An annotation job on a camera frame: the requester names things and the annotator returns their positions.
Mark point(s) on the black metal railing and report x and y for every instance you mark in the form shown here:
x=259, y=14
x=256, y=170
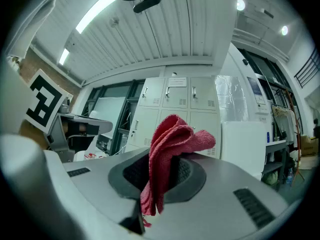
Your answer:
x=307, y=69

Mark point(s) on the round smoke detector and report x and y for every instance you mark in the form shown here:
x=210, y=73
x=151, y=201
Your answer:
x=114, y=22

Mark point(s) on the clear bottle red label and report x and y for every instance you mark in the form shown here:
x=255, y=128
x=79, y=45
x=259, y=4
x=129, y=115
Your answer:
x=90, y=156

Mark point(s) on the white paper notice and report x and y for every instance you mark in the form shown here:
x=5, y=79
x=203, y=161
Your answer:
x=177, y=82

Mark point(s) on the clear plastic sheet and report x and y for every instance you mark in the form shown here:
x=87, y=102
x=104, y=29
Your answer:
x=230, y=96

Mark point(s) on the black window frame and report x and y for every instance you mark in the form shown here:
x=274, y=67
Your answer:
x=131, y=94

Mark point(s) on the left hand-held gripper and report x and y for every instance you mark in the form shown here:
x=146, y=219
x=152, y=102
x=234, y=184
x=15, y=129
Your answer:
x=47, y=101

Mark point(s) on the cardboard box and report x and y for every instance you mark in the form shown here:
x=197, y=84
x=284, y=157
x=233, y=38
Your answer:
x=308, y=146

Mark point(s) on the white freestanding box unit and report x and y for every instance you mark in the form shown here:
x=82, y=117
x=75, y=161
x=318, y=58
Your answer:
x=242, y=144

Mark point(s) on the long ceiling strip light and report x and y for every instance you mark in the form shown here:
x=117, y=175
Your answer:
x=95, y=11
x=64, y=56

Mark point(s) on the person's left forearm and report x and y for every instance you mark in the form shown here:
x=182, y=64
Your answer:
x=32, y=134

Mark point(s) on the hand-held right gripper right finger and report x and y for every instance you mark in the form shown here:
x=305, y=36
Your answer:
x=220, y=184

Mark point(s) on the blue white wall poster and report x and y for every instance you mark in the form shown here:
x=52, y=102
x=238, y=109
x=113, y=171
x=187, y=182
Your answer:
x=257, y=96

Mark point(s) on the round ceiling light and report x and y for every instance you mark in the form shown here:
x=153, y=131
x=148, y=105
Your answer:
x=240, y=4
x=284, y=30

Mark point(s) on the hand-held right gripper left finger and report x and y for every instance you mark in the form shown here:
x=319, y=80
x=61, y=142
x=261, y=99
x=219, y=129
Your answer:
x=95, y=184

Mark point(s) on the grey metal table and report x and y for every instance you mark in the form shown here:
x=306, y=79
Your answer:
x=275, y=144

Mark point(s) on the red knitted cloth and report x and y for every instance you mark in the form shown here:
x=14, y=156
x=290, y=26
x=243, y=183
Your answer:
x=170, y=134

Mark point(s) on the white cabinet door panel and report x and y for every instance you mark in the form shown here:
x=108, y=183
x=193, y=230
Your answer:
x=206, y=121

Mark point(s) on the hanging white garments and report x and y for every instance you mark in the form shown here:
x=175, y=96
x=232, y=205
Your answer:
x=287, y=124

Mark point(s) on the grey metal locker cabinet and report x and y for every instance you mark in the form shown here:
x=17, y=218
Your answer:
x=175, y=100

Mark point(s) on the person's white shirt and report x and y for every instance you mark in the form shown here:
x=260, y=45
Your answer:
x=32, y=16

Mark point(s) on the white board panel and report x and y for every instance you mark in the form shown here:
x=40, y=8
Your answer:
x=110, y=111

